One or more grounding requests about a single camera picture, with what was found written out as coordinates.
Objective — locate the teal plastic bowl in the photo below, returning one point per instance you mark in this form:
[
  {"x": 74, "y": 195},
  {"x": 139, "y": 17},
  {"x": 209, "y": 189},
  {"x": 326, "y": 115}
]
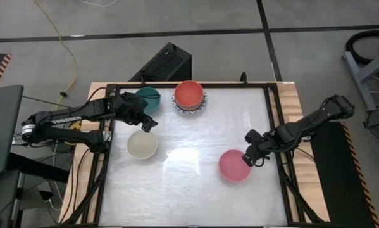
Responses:
[{"x": 152, "y": 103}]

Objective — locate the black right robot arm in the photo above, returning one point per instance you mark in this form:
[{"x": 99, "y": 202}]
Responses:
[{"x": 303, "y": 126}]

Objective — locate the large black hazard-striped mat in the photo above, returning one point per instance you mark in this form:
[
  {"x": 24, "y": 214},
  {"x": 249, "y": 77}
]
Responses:
[{"x": 331, "y": 177}]

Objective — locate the black clamp post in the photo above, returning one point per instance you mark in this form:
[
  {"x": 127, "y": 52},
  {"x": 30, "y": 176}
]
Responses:
[{"x": 243, "y": 78}]

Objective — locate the blue patterned paper bowl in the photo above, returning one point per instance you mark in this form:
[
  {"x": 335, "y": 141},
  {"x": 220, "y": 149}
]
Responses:
[{"x": 189, "y": 113}]

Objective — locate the black aluminium table frame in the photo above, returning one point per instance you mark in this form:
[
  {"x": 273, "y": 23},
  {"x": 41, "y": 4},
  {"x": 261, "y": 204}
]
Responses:
[{"x": 189, "y": 85}]

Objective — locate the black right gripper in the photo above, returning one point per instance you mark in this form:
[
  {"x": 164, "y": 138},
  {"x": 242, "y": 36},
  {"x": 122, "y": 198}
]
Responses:
[{"x": 258, "y": 144}]

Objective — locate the cream plastic bowl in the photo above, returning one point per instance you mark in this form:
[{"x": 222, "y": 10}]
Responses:
[{"x": 141, "y": 145}]

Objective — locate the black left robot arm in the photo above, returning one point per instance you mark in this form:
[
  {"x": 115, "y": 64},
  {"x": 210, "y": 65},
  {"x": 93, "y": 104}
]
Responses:
[{"x": 65, "y": 120}]

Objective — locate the grey flat panel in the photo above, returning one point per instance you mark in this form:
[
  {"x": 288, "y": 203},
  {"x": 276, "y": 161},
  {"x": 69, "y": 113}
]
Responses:
[{"x": 2, "y": 126}]

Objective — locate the orange plastic bowl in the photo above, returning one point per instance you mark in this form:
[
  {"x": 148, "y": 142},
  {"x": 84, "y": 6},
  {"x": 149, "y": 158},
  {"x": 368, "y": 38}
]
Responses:
[{"x": 189, "y": 108}]

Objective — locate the coral red plastic bowl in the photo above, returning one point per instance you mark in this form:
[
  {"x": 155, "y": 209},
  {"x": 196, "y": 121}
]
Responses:
[{"x": 188, "y": 93}]

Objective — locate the black equipment stand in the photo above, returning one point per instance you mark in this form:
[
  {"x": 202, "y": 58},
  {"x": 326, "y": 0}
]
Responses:
[{"x": 34, "y": 171}]

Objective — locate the black perforated computer tower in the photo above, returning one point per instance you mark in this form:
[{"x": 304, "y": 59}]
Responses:
[{"x": 165, "y": 63}]

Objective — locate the pink plastic bowl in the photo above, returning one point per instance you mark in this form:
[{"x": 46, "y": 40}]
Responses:
[{"x": 233, "y": 166}]

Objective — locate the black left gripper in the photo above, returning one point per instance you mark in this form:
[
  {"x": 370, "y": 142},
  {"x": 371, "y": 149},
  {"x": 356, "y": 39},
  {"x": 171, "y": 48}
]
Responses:
[{"x": 130, "y": 107}]

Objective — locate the grey metal frame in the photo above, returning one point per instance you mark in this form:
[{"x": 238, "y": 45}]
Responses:
[{"x": 363, "y": 74}]

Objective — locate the wooden table board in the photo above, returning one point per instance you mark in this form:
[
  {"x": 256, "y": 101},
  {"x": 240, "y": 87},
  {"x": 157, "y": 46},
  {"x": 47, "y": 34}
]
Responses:
[{"x": 290, "y": 101}]

